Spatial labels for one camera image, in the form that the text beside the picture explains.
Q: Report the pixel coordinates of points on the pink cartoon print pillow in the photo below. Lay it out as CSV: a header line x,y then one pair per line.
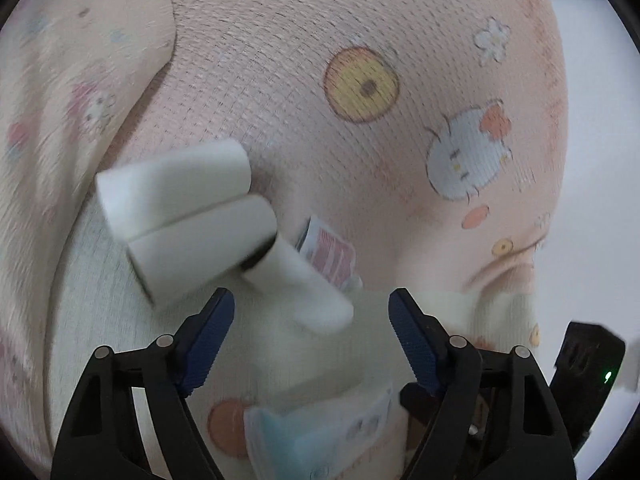
x,y
71,71

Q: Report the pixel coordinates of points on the white paper roll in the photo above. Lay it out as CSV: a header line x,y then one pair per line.
x,y
140,198
278,271
173,261

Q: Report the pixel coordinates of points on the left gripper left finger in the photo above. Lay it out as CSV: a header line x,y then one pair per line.
x,y
100,437

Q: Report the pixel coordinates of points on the pink cartoon print blanket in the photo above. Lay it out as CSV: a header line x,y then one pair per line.
x,y
429,134

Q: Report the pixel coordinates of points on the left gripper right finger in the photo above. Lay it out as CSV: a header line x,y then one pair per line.
x,y
486,414

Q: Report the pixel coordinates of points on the blue white tissue pack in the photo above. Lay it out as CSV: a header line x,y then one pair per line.
x,y
317,440

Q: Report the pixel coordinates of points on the white red spout pouch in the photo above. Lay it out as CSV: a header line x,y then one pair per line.
x,y
330,255

